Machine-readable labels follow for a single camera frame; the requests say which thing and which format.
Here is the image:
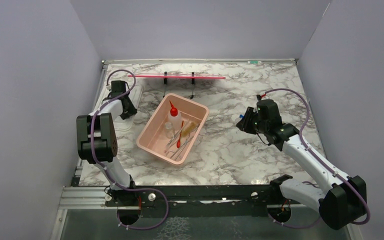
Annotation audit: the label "black base frame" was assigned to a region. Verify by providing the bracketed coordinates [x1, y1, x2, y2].
[61, 183, 302, 220]

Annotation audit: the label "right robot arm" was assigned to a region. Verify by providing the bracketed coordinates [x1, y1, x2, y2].
[236, 99, 371, 230]

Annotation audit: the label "pink plastic bin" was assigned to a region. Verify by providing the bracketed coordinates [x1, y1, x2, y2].
[136, 93, 210, 165]

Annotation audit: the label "black wire stand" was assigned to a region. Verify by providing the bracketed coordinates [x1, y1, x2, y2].
[163, 71, 197, 100]

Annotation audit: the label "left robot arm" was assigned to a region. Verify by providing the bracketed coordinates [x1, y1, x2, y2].
[76, 80, 137, 206]

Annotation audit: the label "metal crucible tongs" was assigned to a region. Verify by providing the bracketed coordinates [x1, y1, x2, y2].
[163, 123, 201, 160]

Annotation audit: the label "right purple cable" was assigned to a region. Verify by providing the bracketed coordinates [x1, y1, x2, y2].
[256, 88, 372, 230]

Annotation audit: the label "wash bottle red cap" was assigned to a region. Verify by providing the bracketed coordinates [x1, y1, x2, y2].
[168, 101, 183, 131]

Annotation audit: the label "metal tweezers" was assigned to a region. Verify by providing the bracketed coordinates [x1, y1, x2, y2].
[165, 129, 182, 151]

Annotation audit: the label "small glass jar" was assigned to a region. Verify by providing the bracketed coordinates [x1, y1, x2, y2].
[164, 121, 175, 139]

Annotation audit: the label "bristle tube brush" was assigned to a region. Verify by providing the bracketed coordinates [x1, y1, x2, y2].
[181, 121, 198, 137]

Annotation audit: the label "white bin lid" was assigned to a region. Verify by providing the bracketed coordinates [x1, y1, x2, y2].
[114, 85, 144, 132]

